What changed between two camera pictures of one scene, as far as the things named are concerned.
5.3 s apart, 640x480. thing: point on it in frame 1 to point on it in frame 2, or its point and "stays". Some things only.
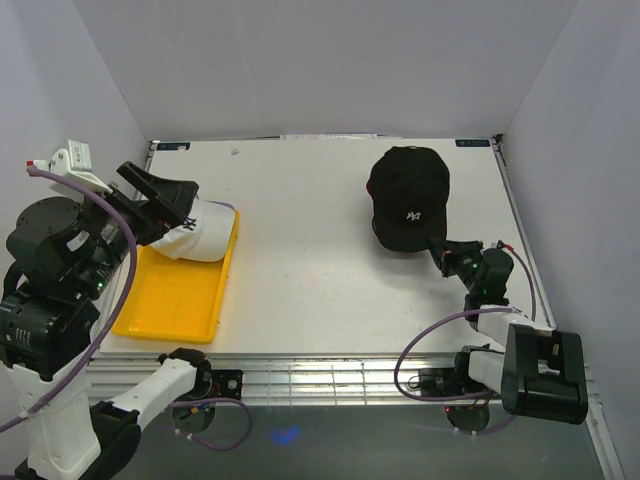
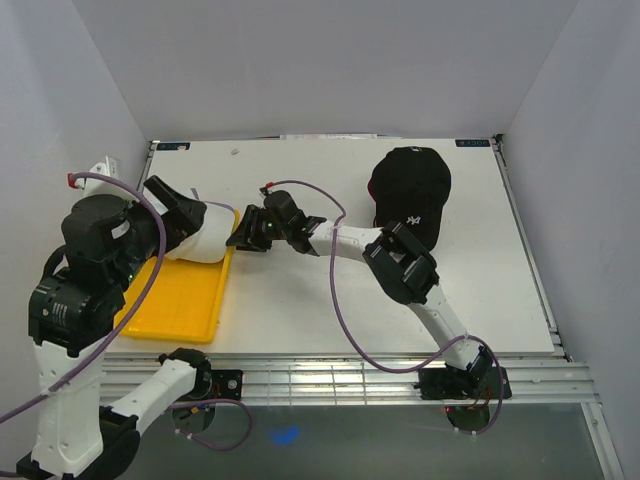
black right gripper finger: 441,246 to 241,237
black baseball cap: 409,187 stays
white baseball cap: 206,235 stays
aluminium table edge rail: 299,377 stays
